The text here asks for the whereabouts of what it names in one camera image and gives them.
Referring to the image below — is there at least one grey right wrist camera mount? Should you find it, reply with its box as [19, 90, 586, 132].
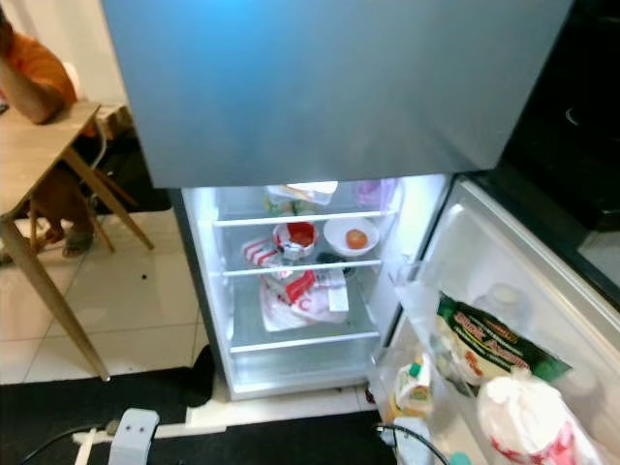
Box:
[392, 417, 437, 465]

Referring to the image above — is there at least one white ceramic bowl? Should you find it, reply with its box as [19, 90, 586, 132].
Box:
[323, 216, 380, 259]

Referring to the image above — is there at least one red white KFC bucket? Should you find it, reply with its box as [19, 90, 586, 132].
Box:
[273, 221, 319, 263]

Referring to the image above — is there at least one light wooden dining table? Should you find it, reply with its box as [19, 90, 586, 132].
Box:
[0, 102, 156, 382]

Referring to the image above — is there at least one glass fridge shelf white trim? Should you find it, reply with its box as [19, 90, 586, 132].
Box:
[231, 331, 381, 354]
[221, 258, 384, 279]
[211, 208, 398, 230]

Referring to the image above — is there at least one green printed food packet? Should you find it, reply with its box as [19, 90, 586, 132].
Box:
[431, 291, 573, 398]

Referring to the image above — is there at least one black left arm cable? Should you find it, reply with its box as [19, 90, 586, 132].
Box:
[15, 421, 117, 465]

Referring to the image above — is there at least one white red plastic bag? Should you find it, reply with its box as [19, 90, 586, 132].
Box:
[475, 370, 606, 465]

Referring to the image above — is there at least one person in orange patterned shirt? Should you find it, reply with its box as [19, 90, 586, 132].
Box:
[0, 10, 117, 258]

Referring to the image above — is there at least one white floor tape strip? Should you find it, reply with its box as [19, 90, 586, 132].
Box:
[73, 387, 369, 465]

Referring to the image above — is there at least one clear fridge door bin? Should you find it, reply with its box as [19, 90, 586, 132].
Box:
[392, 260, 620, 388]
[368, 344, 543, 465]

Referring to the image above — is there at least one grey two-door fridge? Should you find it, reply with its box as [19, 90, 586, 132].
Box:
[102, 0, 620, 465]

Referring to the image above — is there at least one white KFC plastic bag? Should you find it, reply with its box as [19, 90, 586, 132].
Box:
[257, 269, 350, 333]

